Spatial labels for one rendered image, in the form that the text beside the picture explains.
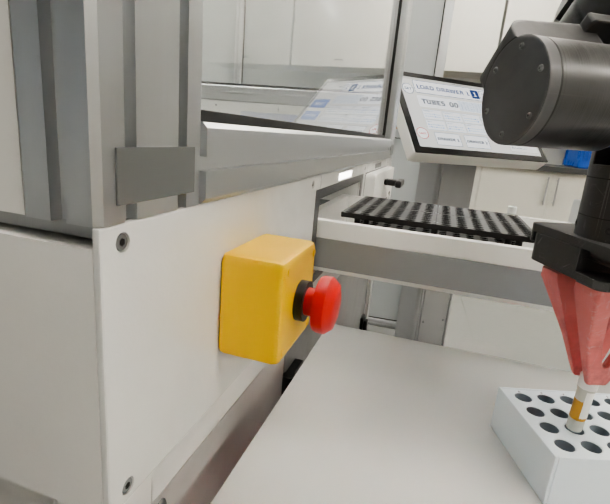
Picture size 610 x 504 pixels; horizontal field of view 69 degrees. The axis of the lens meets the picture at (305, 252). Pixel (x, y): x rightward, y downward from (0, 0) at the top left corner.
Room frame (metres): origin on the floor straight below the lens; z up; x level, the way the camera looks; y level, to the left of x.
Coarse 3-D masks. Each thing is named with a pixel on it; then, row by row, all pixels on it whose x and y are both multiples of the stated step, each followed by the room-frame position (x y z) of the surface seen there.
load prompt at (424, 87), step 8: (416, 80) 1.50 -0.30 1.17; (416, 88) 1.47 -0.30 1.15; (424, 88) 1.49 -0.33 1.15; (432, 88) 1.50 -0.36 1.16; (440, 88) 1.52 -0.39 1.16; (448, 88) 1.54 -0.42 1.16; (456, 88) 1.55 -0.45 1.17; (464, 88) 1.57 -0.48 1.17; (448, 96) 1.51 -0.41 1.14; (456, 96) 1.53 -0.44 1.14; (464, 96) 1.54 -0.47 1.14; (472, 96) 1.56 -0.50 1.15; (480, 96) 1.58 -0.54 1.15
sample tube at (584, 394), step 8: (584, 384) 0.28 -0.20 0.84; (576, 392) 0.28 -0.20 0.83; (584, 392) 0.28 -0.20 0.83; (592, 392) 0.27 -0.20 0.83; (576, 400) 0.28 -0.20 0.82; (584, 400) 0.28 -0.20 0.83; (592, 400) 0.28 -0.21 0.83; (576, 408) 0.28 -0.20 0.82; (584, 408) 0.28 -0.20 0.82; (568, 416) 0.28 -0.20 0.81; (576, 416) 0.28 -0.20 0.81; (584, 416) 0.28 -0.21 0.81; (568, 424) 0.28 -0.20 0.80; (576, 424) 0.28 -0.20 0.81
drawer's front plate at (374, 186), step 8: (384, 168) 0.97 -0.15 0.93; (392, 168) 1.03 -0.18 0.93; (368, 176) 0.79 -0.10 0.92; (376, 176) 0.79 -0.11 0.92; (384, 176) 0.90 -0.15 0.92; (392, 176) 1.05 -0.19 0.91; (368, 184) 0.79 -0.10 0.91; (376, 184) 0.81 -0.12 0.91; (368, 192) 0.79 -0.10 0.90; (376, 192) 0.82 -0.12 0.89; (384, 192) 0.94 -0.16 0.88
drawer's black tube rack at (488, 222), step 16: (352, 208) 0.57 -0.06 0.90; (368, 208) 0.58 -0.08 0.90; (384, 208) 0.59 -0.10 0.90; (400, 208) 0.60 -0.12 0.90; (416, 208) 0.62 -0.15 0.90; (432, 208) 0.63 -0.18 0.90; (448, 208) 0.65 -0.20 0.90; (464, 208) 0.66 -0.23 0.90; (368, 224) 0.61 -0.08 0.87; (384, 224) 0.63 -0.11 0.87; (400, 224) 0.51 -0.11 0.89; (416, 224) 0.51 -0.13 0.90; (432, 224) 0.50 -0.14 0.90; (448, 224) 0.51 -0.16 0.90; (464, 224) 0.52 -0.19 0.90; (480, 224) 0.53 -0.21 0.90; (496, 224) 0.54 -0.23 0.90; (512, 224) 0.55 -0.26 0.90; (480, 240) 0.58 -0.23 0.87; (496, 240) 0.59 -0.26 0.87; (512, 240) 0.60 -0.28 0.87
